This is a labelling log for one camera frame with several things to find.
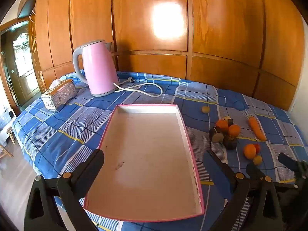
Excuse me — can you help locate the dark round fruit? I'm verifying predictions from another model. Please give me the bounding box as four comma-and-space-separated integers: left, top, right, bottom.
223, 135, 238, 150

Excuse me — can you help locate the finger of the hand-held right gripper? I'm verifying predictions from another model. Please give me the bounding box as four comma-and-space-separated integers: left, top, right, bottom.
278, 152, 308, 174
246, 162, 266, 180

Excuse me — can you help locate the orange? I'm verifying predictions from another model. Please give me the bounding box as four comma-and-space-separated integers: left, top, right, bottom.
216, 120, 229, 133
244, 144, 257, 160
228, 124, 241, 137

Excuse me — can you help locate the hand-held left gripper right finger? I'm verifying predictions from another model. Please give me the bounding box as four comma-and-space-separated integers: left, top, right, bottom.
203, 149, 283, 231

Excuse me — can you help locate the wooden door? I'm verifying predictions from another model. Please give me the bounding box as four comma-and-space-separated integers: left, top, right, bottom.
0, 20, 41, 116

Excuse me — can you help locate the pink shallow tray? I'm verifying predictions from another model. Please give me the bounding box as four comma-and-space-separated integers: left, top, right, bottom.
83, 104, 205, 222

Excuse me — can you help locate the carrot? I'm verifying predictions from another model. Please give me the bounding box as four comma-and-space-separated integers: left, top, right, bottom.
248, 116, 267, 141

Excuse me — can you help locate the wooden stool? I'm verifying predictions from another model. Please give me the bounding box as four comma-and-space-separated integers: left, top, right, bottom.
6, 125, 16, 146

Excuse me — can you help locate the white power cord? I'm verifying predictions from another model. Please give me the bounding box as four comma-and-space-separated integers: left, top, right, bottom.
114, 77, 163, 98

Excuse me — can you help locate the blue plaid cloth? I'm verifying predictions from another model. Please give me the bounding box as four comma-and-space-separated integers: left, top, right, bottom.
12, 71, 308, 231

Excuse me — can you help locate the silver embossed tissue box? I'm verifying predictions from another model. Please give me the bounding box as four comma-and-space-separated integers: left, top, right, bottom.
41, 79, 77, 112

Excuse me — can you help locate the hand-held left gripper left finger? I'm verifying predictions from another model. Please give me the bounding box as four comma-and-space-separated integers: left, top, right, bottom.
23, 149, 105, 231

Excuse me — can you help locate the pink electric kettle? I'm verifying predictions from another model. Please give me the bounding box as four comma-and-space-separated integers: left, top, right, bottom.
73, 40, 119, 97

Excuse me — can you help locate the wooden panelled wardrobe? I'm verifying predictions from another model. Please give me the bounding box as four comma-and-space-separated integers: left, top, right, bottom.
18, 0, 305, 111

